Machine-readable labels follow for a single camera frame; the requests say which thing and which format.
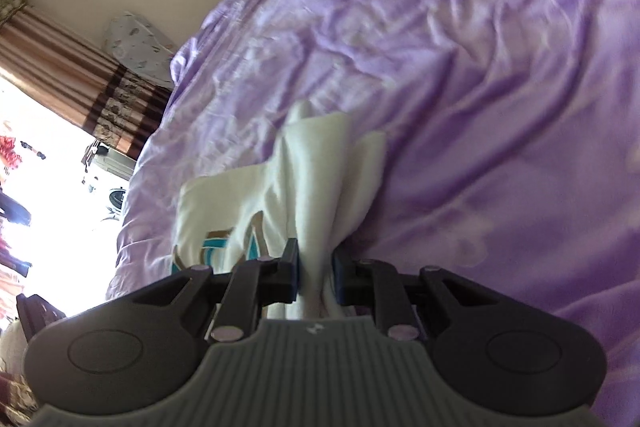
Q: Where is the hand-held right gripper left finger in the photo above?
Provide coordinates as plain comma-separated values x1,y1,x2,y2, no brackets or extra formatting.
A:
131,239,303,342

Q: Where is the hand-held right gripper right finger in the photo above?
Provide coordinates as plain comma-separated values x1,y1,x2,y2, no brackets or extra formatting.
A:
333,251,501,341

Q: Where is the white printed t-shirt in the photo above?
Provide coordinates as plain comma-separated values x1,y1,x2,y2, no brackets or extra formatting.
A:
170,99,389,323

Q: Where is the white washing machine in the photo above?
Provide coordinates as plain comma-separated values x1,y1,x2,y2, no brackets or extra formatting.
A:
89,151,137,224

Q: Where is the purple blanket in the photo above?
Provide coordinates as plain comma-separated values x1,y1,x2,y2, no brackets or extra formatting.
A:
104,0,640,410

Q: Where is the dark maroon furniture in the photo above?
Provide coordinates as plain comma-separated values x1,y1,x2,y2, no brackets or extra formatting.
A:
15,293,69,341

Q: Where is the floral fabric cover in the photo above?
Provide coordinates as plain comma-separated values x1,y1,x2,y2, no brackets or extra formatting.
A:
102,11,177,90

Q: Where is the brown striped curtain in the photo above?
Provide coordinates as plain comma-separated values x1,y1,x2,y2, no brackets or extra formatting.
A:
0,0,174,160

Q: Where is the red hanging clothing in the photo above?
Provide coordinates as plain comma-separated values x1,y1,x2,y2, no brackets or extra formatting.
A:
0,121,32,174

